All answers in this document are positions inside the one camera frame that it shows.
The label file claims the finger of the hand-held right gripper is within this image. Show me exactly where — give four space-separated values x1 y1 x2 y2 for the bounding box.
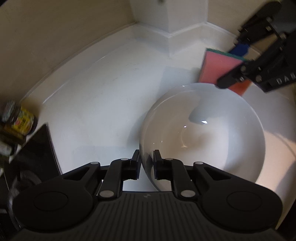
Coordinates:
231 16 287 57
217 39 287 89

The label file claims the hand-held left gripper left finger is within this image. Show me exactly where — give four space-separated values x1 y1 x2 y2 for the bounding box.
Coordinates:
61 149 141 201

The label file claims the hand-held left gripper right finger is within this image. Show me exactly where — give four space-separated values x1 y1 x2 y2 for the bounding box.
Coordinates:
153 149 232 201

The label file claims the pink and green sponge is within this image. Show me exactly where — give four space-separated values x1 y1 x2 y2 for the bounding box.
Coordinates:
198 48 251 97

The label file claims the white ceramic bowl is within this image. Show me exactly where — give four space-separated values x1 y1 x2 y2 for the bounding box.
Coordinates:
139 83 265 193

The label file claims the black tablet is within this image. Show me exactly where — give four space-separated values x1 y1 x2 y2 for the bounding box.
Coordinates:
13 123 62 179

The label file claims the yellow printed can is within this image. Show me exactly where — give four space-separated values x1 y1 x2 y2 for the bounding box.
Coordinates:
11 106 38 135

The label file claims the dark flat box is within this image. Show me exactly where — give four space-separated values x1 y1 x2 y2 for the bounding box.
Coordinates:
0 124 27 145

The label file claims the jar with patterned lid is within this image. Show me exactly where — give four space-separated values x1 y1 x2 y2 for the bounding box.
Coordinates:
1 99 21 124

